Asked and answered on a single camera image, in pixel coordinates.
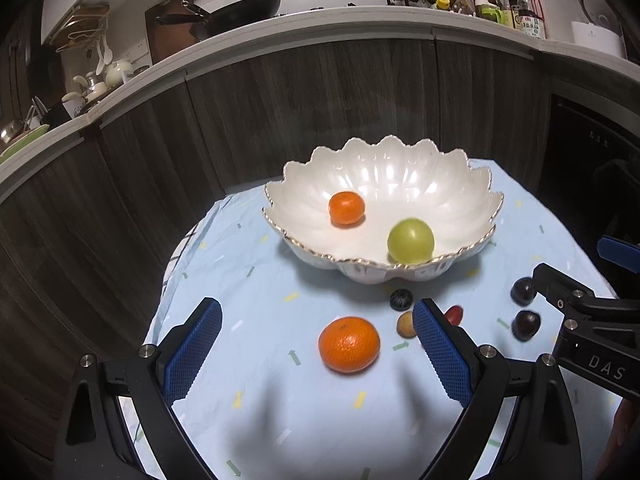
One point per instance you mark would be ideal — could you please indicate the yellow cap bottle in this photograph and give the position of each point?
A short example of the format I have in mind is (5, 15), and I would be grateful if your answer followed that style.
(442, 3)

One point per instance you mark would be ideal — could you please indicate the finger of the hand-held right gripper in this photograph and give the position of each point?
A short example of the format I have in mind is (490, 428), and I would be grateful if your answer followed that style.
(555, 285)
(612, 250)

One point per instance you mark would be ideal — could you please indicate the large orange tangerine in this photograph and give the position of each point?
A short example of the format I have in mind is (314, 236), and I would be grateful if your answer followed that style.
(349, 344)

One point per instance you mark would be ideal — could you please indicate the green plate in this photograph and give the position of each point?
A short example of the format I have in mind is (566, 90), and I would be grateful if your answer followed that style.
(22, 142)

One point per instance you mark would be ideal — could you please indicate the tan longan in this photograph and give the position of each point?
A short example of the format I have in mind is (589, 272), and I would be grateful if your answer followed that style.
(405, 325)

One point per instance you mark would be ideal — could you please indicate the white kitchen countertop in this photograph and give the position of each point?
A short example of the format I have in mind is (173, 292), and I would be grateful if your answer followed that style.
(350, 17)

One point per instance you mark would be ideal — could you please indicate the cream teapot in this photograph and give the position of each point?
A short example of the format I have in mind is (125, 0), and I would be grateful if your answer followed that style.
(117, 72)

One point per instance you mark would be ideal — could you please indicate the dark red cherry tomato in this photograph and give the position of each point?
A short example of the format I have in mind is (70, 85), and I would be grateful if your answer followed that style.
(454, 315)

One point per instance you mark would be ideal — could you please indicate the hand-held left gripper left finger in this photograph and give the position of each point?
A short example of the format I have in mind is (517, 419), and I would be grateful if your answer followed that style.
(195, 345)

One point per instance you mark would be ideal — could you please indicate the dark cherry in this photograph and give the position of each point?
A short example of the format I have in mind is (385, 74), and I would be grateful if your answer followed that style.
(522, 291)
(526, 325)

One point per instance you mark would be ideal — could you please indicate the small orange tangerine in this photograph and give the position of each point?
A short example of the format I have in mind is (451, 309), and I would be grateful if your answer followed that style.
(346, 208)

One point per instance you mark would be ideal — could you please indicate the white scalloped bowl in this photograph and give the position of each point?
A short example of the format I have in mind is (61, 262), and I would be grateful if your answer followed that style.
(400, 180)

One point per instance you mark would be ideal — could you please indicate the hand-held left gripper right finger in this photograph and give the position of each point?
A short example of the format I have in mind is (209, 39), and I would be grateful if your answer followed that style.
(442, 350)

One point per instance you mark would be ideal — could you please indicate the soy sauce bottle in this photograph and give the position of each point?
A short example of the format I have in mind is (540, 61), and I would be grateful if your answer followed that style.
(530, 17)

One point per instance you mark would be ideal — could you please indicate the black built-in appliance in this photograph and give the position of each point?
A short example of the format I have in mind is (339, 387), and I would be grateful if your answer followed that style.
(585, 160)

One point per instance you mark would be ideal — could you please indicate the wall rack with wooden board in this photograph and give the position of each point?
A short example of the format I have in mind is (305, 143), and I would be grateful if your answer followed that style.
(85, 20)

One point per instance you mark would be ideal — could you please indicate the black wok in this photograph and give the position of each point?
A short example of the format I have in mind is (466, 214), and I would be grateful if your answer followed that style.
(240, 10)

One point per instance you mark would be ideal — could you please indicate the white checked cloth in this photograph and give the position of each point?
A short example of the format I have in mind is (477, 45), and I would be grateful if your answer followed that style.
(172, 265)

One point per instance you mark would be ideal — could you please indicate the white rice cooker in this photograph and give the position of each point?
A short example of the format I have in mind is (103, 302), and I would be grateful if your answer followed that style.
(597, 25)

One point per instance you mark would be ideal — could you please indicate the dark purple grape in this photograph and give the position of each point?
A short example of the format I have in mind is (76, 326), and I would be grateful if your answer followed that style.
(401, 299)

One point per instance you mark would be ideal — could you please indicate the brown cutting board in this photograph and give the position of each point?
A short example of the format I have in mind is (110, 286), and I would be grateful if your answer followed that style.
(165, 42)

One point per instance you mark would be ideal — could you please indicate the light blue patterned tablecloth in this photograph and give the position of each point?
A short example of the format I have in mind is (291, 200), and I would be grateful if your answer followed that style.
(260, 280)

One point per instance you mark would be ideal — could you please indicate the round green fruit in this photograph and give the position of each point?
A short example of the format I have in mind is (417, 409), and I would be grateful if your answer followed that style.
(410, 240)

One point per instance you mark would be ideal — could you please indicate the black knife block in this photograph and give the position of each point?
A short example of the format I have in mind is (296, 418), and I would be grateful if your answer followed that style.
(62, 111)

